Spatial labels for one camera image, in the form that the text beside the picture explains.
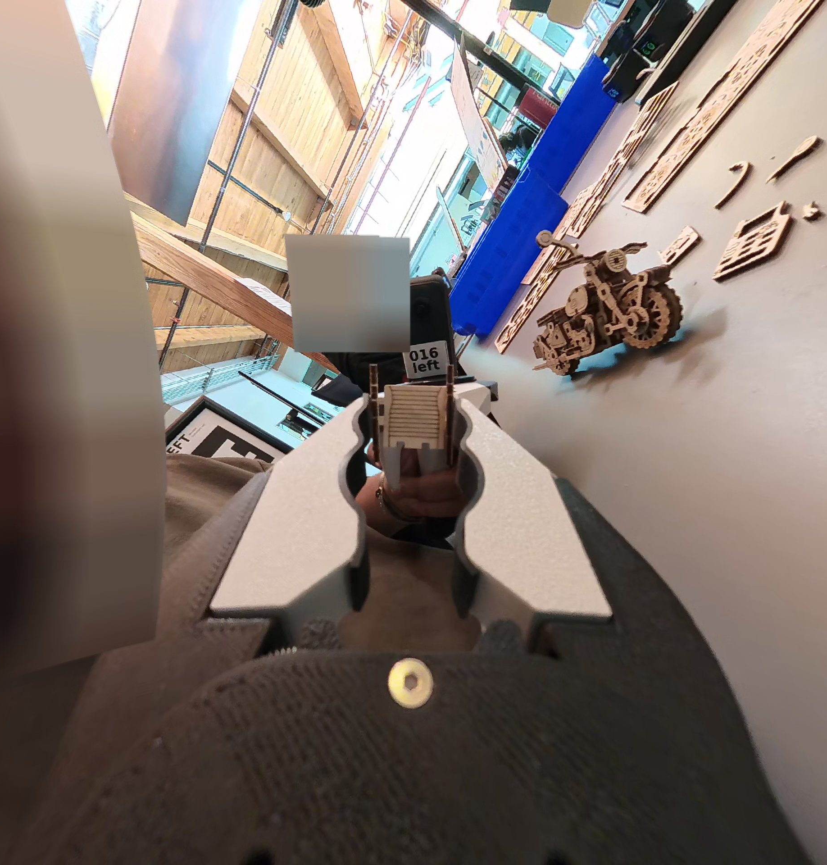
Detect wooden lattice parts sheet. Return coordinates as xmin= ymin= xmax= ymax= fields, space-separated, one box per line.
xmin=568 ymin=81 xmax=679 ymax=239

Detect curved wooden piece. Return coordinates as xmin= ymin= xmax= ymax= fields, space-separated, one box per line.
xmin=714 ymin=162 xmax=754 ymax=209

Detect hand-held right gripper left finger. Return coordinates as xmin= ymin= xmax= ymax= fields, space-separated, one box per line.
xmin=209 ymin=395 xmax=373 ymax=644

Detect metal wristwatch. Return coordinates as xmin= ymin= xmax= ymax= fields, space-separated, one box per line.
xmin=375 ymin=472 xmax=418 ymax=523

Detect long wooden sheet with gears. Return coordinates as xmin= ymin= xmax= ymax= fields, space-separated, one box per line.
xmin=623 ymin=0 xmax=827 ymax=214

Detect standing printed board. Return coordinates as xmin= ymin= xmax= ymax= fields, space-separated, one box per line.
xmin=449 ymin=46 xmax=508 ymax=182

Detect black battery chargers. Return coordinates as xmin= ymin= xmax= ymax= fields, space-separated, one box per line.
xmin=599 ymin=41 xmax=647 ymax=104

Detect person's left hand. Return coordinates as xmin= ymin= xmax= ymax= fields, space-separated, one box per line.
xmin=354 ymin=466 xmax=470 ymax=536

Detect black framed poster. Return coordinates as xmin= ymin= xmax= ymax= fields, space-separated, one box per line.
xmin=165 ymin=395 xmax=298 ymax=467

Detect dark red bottle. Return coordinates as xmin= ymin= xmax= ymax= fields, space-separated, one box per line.
xmin=517 ymin=86 xmax=562 ymax=129

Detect black power strip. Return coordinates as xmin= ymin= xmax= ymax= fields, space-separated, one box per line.
xmin=635 ymin=0 xmax=739 ymax=104

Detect wooden slatted model part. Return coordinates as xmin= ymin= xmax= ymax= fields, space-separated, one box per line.
xmin=368 ymin=364 xmax=460 ymax=469

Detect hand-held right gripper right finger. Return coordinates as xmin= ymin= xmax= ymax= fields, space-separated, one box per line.
xmin=452 ymin=397 xmax=615 ymax=647

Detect wooden motorcycle model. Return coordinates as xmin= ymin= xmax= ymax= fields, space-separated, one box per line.
xmin=532 ymin=230 xmax=685 ymax=377

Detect blue plastic bin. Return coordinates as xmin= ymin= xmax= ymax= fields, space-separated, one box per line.
xmin=449 ymin=165 xmax=570 ymax=337
xmin=527 ymin=54 xmax=618 ymax=193

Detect spoon-shaped wooden piece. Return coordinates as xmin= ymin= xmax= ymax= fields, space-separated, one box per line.
xmin=766 ymin=137 xmax=823 ymax=183

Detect large dark panel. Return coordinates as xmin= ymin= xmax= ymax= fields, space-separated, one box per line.
xmin=106 ymin=0 xmax=266 ymax=227

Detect small square wooden piece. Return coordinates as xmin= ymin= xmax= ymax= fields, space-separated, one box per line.
xmin=659 ymin=226 xmax=700 ymax=266

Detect wooden grid piece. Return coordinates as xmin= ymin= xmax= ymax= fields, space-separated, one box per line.
xmin=713 ymin=203 xmax=791 ymax=281

